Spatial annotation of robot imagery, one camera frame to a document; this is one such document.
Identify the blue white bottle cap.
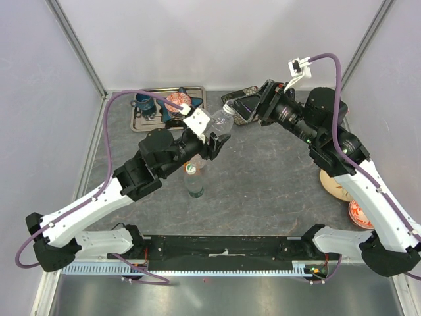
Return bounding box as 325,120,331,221
223,103,235,115

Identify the right aluminium frame post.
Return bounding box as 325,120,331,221
341,0,396,92

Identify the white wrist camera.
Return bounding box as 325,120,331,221
284,57,312,92
183,108,211,137

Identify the purple cable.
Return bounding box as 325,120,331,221
14,90,185,286
309,52,421,282

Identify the black floral rectangular plate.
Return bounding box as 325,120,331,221
220,86,259,126

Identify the beige bird plate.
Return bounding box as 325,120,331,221
319,169,353,202

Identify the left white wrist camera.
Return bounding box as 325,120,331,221
183,108,211,137

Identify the red white patterned bowl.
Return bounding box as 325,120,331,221
348,200,374,230

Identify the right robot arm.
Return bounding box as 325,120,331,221
227,80,420,277

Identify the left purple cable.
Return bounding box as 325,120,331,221
14,90,185,286

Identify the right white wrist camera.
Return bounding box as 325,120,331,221
284,57,312,92

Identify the clear Pocari Sweat bottle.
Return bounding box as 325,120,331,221
190,107,234,170

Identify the blue star-shaped dish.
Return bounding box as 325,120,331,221
155,87,203,123

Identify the blue mug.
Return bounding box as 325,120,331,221
130,93,156,111

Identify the slotted cable duct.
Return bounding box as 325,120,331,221
61,260,322,277

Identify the orange patterned bowl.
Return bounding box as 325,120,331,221
165,92,191,113

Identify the metal tray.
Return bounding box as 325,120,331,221
130,86,207,132

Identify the green label water bottle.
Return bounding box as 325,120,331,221
184,166,204,198

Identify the aluminium frame post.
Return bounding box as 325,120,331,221
45,0,108,99
341,0,396,92

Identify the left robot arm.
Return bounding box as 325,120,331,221
26,129,230,272

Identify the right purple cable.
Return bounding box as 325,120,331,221
309,52,421,282

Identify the left aluminium frame post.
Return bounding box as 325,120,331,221
45,0,108,99

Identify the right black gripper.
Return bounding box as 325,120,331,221
228,78,320,146

